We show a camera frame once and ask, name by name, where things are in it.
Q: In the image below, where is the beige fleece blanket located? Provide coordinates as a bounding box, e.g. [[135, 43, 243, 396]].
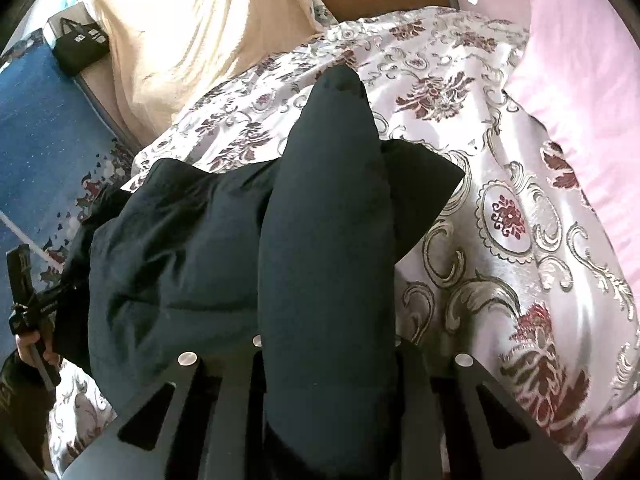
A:
[[85, 0, 341, 148]]

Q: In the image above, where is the person's left forearm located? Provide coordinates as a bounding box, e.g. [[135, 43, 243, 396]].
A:
[[0, 352, 58, 466]]

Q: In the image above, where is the black tote bag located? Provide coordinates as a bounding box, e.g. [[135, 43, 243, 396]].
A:
[[47, 17, 112, 78]]

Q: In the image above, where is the dark padded jacket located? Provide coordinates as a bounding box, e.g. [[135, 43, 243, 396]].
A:
[[52, 66, 466, 480]]

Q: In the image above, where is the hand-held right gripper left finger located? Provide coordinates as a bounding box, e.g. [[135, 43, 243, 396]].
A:
[[60, 335, 273, 480]]

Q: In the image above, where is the floral satin bedspread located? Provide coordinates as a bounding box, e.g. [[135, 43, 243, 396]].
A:
[[47, 6, 640, 480]]

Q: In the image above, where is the person's left hand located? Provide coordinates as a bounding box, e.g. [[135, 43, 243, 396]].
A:
[[15, 332, 60, 367]]

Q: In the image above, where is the blue patterned rug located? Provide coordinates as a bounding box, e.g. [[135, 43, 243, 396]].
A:
[[0, 30, 136, 281]]

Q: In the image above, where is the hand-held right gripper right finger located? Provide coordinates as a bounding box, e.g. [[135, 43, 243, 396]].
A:
[[392, 337, 583, 480]]

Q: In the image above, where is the pink pillow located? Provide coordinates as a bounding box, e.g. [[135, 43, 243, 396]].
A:
[[502, 0, 640, 466]]

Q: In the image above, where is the wooden bed base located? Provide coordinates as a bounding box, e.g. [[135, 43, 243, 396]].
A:
[[75, 55, 146, 153]]

